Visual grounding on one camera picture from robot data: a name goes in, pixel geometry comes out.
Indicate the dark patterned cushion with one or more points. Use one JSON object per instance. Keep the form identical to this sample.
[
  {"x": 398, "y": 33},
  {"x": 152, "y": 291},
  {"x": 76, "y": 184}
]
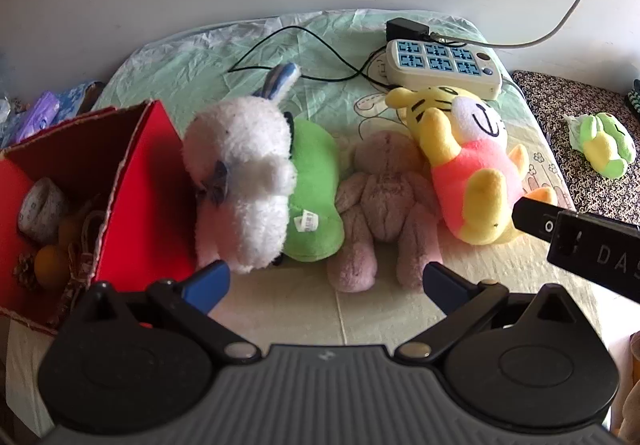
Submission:
[{"x": 550, "y": 100}]

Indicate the yellow tiger plush toy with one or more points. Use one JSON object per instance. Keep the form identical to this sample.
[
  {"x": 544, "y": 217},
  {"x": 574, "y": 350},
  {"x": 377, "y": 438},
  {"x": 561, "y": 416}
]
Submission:
[{"x": 470, "y": 165}]

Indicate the red cardboard box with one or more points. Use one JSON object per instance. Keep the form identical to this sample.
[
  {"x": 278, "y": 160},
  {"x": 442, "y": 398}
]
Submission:
[{"x": 145, "y": 205}]

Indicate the brown pine cone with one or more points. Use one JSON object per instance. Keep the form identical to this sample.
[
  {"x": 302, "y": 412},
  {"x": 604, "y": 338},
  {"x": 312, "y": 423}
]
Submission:
[{"x": 24, "y": 271}]

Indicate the blue checkered cloth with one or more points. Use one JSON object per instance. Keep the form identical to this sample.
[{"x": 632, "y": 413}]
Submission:
[{"x": 75, "y": 97}]

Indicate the white power strip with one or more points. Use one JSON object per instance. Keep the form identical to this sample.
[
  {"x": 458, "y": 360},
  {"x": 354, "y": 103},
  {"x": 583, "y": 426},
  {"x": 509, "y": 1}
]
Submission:
[{"x": 440, "y": 62}]

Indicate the black power adapter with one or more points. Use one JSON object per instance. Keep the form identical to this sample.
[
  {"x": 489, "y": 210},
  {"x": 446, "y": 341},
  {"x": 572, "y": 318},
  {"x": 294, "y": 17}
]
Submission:
[{"x": 406, "y": 29}]

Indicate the orange fruit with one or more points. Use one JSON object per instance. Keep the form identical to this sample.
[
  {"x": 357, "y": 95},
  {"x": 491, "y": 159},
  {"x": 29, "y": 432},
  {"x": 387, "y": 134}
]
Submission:
[
  {"x": 52, "y": 265},
  {"x": 69, "y": 231}
]

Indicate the green printed bed sheet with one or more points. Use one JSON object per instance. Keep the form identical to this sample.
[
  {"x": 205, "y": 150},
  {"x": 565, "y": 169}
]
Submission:
[{"x": 210, "y": 55}]

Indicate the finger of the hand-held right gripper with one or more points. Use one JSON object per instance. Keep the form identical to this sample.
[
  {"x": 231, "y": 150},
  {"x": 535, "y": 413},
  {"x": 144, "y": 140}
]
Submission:
[{"x": 532, "y": 217}]

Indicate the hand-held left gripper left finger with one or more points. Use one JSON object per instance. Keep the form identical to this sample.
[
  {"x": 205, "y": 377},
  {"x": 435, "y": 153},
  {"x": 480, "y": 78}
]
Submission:
[{"x": 207, "y": 282}]

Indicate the purple tissue pack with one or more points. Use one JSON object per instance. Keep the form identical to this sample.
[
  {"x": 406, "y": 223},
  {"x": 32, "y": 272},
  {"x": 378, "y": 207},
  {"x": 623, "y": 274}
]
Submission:
[{"x": 42, "y": 112}]

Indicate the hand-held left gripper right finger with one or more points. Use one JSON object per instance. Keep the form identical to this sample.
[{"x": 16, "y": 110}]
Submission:
[{"x": 442, "y": 285}]

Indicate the printed tape roll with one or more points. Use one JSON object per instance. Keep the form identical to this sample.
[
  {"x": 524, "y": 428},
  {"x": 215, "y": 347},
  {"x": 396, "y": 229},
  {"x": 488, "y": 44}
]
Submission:
[{"x": 42, "y": 210}]

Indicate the white rabbit plush toy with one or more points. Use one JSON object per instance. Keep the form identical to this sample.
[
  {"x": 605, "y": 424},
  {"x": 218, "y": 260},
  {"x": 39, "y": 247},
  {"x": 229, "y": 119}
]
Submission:
[{"x": 240, "y": 150}]

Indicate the small green frog plush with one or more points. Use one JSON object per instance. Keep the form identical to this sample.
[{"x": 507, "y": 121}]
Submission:
[{"x": 607, "y": 150}]

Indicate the green plush toy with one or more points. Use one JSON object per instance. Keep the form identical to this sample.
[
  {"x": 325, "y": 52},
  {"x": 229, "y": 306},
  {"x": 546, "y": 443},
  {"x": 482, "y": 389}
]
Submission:
[{"x": 312, "y": 175}]

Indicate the pink bear plush toy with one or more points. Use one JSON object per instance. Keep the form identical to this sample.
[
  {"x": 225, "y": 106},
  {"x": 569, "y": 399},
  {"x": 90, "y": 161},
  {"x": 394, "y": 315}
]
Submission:
[{"x": 385, "y": 195}]

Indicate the green striped cloth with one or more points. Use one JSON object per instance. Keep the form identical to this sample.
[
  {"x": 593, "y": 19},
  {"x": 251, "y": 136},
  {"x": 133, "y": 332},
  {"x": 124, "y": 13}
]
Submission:
[{"x": 634, "y": 97}]

